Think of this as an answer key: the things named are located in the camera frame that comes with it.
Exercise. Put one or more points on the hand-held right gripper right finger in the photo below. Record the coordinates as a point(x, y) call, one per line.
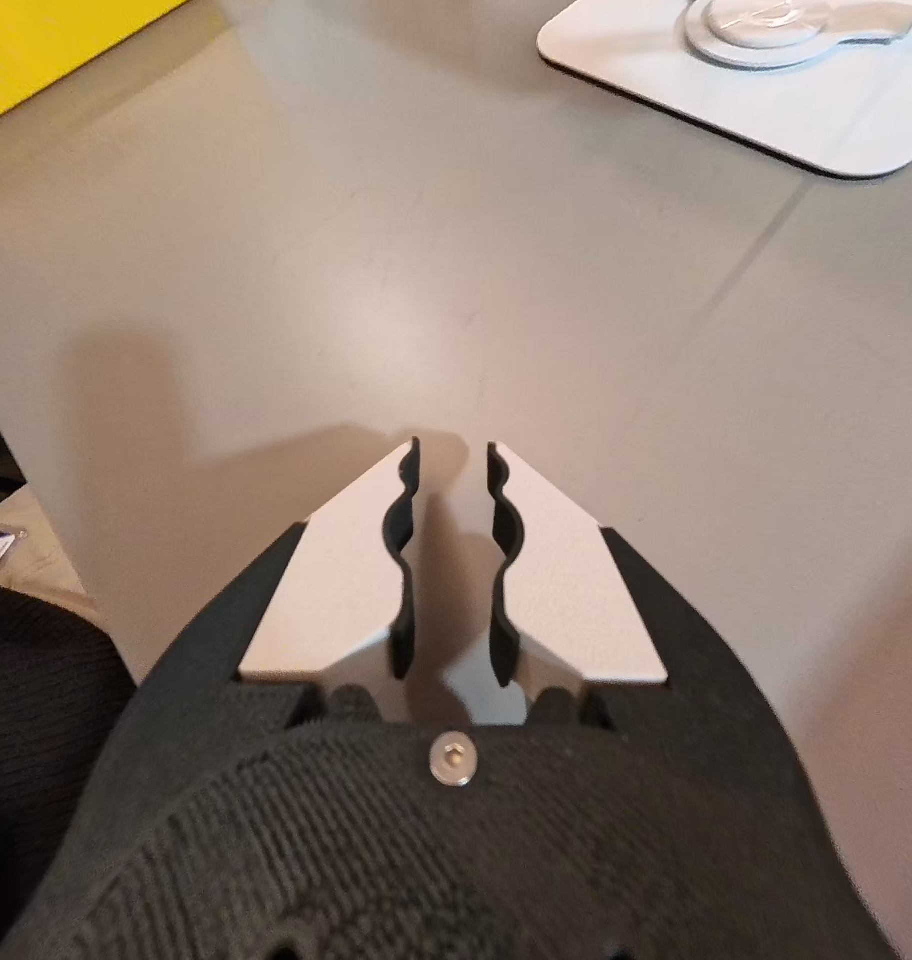
point(576, 600)

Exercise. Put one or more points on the grey desk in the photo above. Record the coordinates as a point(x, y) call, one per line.
point(426, 262)

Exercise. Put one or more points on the person's black sweater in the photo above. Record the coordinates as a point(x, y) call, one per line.
point(36, 712)

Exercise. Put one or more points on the white document stand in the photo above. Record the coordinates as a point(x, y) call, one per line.
point(800, 112)

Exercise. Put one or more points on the yellow plastic bin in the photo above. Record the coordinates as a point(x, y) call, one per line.
point(36, 45)

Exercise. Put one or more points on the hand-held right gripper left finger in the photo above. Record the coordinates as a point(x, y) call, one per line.
point(328, 585)

